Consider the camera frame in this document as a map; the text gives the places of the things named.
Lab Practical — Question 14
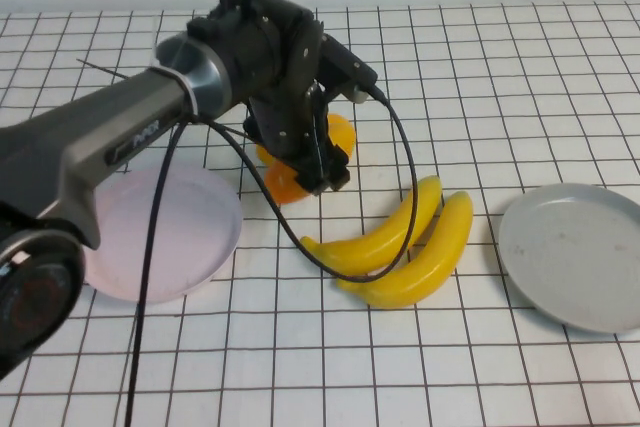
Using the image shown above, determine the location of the pink round plate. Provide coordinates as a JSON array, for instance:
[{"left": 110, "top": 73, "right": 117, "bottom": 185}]
[{"left": 82, "top": 164, "right": 245, "bottom": 305}]

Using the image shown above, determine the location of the white black-grid tablecloth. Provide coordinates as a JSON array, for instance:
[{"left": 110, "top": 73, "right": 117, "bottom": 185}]
[{"left": 0, "top": 1, "right": 640, "bottom": 427}]

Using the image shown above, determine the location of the yellow plastic banana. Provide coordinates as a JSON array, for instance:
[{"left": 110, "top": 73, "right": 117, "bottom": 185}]
[
  {"left": 299, "top": 175, "right": 444, "bottom": 278},
  {"left": 335, "top": 190, "right": 475, "bottom": 310}
]

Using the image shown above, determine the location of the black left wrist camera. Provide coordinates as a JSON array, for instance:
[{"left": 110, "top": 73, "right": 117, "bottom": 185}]
[{"left": 319, "top": 32, "right": 380, "bottom": 104}]

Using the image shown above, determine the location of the deep orange plastic mango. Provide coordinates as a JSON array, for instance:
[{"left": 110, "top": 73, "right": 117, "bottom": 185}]
[{"left": 263, "top": 161, "right": 314, "bottom": 206}]

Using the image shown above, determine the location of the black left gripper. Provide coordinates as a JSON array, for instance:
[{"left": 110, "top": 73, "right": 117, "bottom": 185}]
[{"left": 242, "top": 82, "right": 351, "bottom": 197}]

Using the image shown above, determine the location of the black camera cable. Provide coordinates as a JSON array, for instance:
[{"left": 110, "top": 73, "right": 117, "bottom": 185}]
[{"left": 122, "top": 85, "right": 419, "bottom": 427}]

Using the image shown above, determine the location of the yellow-orange plastic mango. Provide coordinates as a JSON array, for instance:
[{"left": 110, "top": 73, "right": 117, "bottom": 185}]
[{"left": 255, "top": 113, "right": 358, "bottom": 167}]

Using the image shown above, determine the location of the grey round plate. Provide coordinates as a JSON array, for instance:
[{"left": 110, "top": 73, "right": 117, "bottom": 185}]
[{"left": 498, "top": 183, "right": 640, "bottom": 335}]

